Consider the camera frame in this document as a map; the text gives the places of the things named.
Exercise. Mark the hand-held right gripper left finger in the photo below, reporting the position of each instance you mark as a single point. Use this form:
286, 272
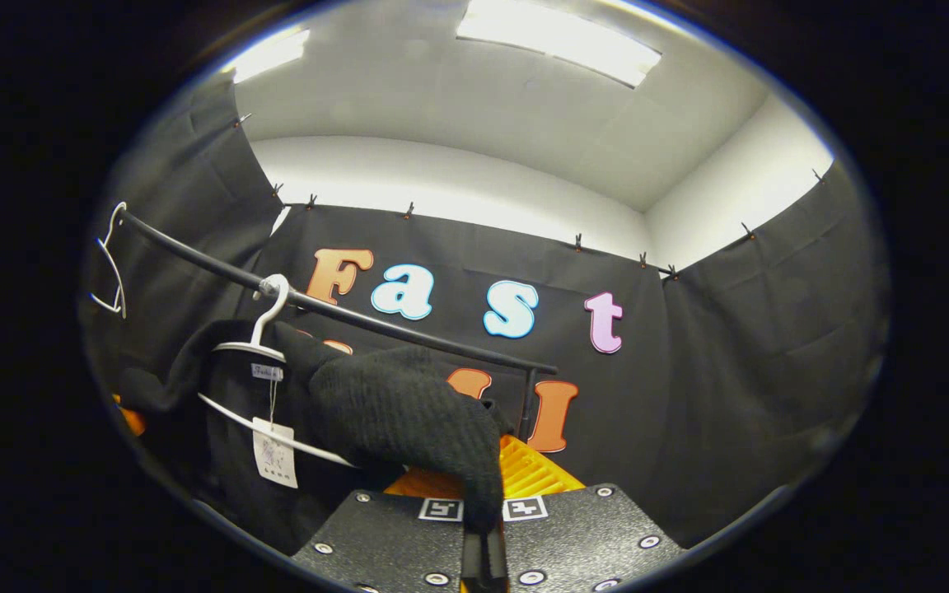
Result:
384, 535

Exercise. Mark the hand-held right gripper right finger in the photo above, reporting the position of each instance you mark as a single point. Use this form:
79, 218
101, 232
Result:
582, 535

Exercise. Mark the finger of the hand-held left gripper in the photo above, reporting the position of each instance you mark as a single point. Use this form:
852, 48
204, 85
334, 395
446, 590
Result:
133, 420

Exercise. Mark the black ribbed jacket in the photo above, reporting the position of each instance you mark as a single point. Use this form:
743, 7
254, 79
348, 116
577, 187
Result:
400, 403

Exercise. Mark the empty white clothes hanger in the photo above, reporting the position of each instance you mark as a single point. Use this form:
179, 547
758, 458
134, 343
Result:
122, 305

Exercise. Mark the black backdrop cloth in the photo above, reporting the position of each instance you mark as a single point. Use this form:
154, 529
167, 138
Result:
730, 371

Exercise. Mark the small ceiling light panel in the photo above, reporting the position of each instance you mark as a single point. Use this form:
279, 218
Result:
273, 53

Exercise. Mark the large ceiling light panel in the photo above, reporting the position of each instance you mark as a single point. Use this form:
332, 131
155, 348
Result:
557, 37

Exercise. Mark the black clothes rail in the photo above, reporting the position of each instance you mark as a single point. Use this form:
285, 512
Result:
359, 317

